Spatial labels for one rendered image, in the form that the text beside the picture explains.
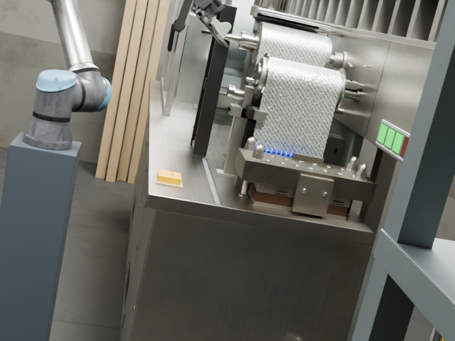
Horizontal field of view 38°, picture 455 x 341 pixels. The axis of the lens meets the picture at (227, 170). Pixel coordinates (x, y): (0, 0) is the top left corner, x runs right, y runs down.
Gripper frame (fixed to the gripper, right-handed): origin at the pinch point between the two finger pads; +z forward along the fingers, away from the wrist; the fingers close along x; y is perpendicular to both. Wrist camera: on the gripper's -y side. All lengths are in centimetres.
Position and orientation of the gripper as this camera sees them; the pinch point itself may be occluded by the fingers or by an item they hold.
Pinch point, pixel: (223, 44)
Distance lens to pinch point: 206.8
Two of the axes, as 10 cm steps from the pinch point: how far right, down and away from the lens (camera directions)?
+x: -1.1, -2.5, 9.6
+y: 7.8, -6.2, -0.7
